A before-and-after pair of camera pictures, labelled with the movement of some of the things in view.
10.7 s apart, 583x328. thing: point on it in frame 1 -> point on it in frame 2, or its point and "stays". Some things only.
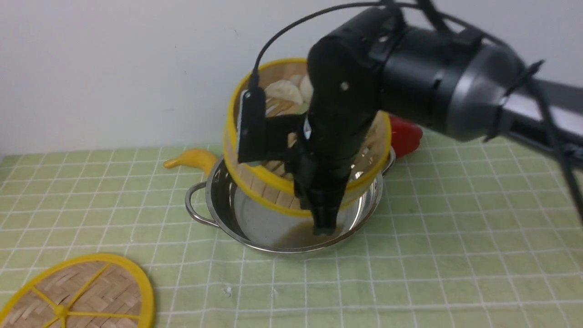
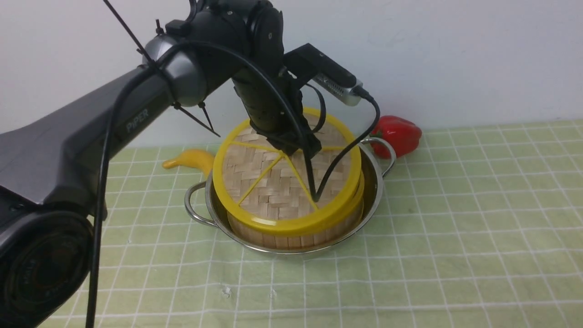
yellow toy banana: [196, 157] stays
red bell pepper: [405, 137] stays
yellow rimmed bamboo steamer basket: [270, 183] -> [323, 233]
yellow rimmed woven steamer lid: [94, 290] -> [264, 185]
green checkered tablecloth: [472, 238] stays
